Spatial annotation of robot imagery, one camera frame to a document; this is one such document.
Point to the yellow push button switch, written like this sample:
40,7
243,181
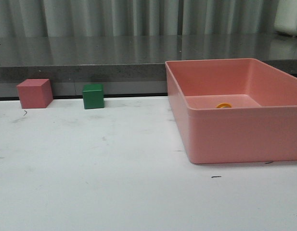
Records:
224,105

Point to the pink cube block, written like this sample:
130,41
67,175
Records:
35,93

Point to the green cube block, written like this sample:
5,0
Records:
93,96

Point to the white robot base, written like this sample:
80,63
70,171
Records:
286,17

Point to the dark grey counter shelf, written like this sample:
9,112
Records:
128,66

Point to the grey pleated curtain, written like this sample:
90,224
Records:
88,18

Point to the pink plastic bin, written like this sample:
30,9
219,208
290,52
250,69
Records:
260,126

